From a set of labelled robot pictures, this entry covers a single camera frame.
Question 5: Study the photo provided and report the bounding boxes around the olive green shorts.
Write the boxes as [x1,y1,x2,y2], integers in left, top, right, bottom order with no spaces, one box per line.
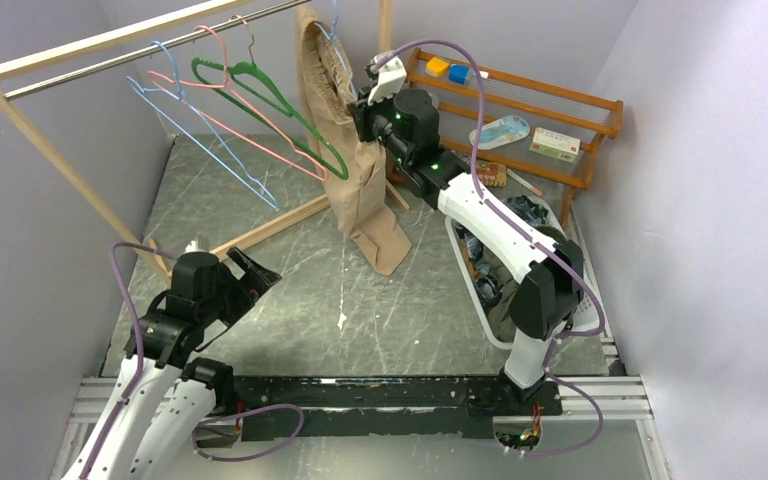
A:
[486,264,519,342]

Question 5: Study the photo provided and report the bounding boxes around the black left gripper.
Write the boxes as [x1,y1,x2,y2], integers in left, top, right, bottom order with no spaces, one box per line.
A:
[198,246,281,327]

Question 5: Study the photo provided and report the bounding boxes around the light blue wire hanger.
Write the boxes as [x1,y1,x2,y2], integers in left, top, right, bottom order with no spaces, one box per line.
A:
[126,40,280,210]

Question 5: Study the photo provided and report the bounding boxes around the white pen with red tip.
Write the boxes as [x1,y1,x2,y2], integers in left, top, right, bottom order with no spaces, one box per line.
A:
[507,169,543,197]

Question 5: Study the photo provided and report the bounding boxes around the metal hanging rod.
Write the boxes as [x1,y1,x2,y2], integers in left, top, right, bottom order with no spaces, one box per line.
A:
[1,0,312,101]

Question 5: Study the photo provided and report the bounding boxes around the dark leaf-print shorts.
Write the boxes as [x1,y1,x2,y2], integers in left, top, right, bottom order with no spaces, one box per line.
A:
[454,195,551,312]

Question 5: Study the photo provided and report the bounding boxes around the beige shorts with white stripe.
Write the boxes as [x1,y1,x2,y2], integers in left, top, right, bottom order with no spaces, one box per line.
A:
[295,5,411,275]

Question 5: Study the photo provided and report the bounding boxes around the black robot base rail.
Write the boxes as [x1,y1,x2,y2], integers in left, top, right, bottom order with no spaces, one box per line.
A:
[210,374,563,441]

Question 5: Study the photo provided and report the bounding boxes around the orange wooden shelf rack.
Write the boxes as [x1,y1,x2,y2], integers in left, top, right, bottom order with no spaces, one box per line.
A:
[406,48,624,222]

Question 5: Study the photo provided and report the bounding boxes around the yellow block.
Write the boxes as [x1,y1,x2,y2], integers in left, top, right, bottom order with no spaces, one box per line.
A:
[425,56,450,78]

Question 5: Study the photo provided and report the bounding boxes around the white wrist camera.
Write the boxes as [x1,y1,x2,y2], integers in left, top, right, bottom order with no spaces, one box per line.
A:
[366,51,407,105]
[184,238,204,253]

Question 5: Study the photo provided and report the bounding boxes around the orange snack packet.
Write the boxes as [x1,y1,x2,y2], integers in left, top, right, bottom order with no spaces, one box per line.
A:
[476,161,508,187]

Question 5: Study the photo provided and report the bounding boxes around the white green box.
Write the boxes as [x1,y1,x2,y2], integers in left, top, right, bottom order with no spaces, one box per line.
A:
[529,127,581,162]

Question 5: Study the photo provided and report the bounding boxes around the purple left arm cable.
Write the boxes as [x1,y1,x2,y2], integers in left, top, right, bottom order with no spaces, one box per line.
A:
[75,241,180,480]

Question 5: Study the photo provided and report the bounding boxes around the blue block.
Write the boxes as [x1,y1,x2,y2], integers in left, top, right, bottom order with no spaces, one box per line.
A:
[447,64,472,85]

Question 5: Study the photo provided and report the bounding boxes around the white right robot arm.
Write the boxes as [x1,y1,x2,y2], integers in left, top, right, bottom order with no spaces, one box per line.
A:
[348,89,585,414]

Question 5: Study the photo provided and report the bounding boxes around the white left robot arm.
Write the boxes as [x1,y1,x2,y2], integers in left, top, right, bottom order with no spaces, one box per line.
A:
[63,247,281,479]

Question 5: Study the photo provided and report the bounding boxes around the wooden clothes rack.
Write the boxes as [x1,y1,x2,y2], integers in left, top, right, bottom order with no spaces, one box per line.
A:
[0,1,393,258]

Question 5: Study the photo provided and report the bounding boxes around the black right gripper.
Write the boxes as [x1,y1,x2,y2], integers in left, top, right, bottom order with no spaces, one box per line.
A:
[348,82,411,167]

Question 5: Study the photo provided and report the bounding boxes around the pink wire hanger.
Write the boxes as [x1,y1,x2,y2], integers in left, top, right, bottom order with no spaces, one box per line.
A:
[147,25,329,183]

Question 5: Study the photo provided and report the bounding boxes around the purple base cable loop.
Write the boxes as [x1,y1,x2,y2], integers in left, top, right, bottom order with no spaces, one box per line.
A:
[190,404,307,464]

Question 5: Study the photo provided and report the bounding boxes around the white plastic basket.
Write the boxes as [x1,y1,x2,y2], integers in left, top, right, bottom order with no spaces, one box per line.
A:
[445,217,598,351]

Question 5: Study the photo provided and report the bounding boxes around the green hanger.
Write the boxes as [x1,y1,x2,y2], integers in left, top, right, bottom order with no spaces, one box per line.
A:
[190,25,349,182]

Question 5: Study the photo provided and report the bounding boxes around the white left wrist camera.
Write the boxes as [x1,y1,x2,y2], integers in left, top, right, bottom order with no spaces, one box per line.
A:
[184,238,204,253]

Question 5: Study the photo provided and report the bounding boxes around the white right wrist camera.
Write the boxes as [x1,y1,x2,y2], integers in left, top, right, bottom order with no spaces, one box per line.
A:
[366,51,407,105]

